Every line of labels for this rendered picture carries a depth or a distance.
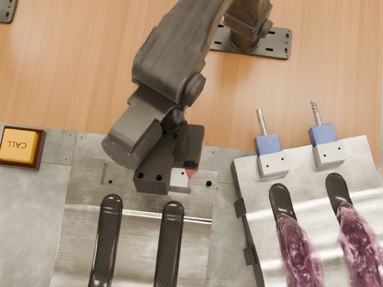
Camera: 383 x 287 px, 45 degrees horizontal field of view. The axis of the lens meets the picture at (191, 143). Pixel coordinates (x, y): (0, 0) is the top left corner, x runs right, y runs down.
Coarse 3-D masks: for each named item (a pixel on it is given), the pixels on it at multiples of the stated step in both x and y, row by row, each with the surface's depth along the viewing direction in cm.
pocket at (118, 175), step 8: (104, 168) 85; (112, 168) 86; (120, 168) 86; (104, 176) 86; (112, 176) 86; (120, 176) 86; (128, 176) 86; (112, 184) 85; (120, 184) 85; (128, 184) 85
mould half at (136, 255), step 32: (96, 160) 84; (96, 192) 82; (128, 192) 82; (192, 192) 83; (64, 224) 81; (96, 224) 81; (128, 224) 81; (160, 224) 81; (192, 224) 81; (64, 256) 80; (128, 256) 80; (192, 256) 80
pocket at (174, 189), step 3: (171, 186) 86; (174, 186) 86; (177, 186) 86; (171, 189) 85; (174, 189) 85; (177, 189) 85; (180, 189) 85; (183, 189) 85; (186, 189) 85; (189, 189) 85; (180, 192) 85; (183, 192) 85; (186, 192) 85; (189, 192) 85
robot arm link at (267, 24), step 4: (268, 20) 87; (264, 24) 86; (268, 24) 87; (272, 24) 90; (260, 28) 87; (264, 28) 87; (268, 28) 87; (260, 32) 87; (264, 32) 87; (260, 36) 88; (264, 36) 89
